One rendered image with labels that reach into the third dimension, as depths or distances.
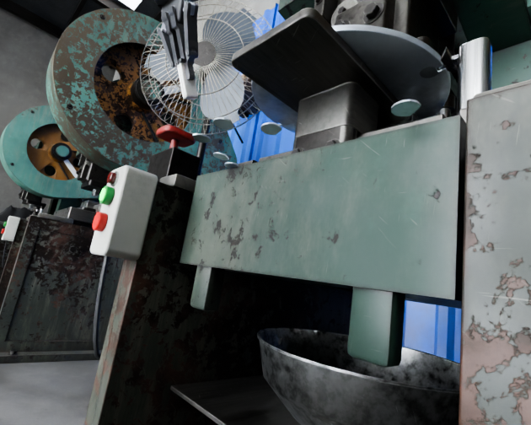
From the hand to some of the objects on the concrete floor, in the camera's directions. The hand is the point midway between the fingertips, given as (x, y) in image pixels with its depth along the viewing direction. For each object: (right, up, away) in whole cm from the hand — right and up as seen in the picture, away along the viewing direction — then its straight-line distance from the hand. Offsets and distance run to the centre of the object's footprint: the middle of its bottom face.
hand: (187, 82), depth 69 cm
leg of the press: (+17, -94, +2) cm, 96 cm away
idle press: (-68, -106, +122) cm, 176 cm away
